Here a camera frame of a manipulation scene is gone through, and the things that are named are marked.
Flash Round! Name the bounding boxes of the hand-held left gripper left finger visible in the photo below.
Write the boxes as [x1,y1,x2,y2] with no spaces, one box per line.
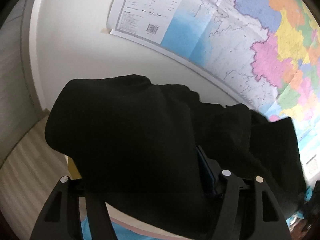
[30,176,118,240]

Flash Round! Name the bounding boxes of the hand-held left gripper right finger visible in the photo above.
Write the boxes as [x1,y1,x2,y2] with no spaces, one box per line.
[196,145,292,240]

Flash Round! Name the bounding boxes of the black garment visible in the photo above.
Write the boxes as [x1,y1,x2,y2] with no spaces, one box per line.
[44,74,307,239]

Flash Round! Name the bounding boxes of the blue floral bedsheet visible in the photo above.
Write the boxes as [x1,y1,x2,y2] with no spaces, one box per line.
[80,189,314,240]

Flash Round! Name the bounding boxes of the pale pink garment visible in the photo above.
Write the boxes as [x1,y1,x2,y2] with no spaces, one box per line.
[110,217,177,238]

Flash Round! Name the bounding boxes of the colourful wall map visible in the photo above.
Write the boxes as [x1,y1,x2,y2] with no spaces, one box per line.
[107,0,320,180]

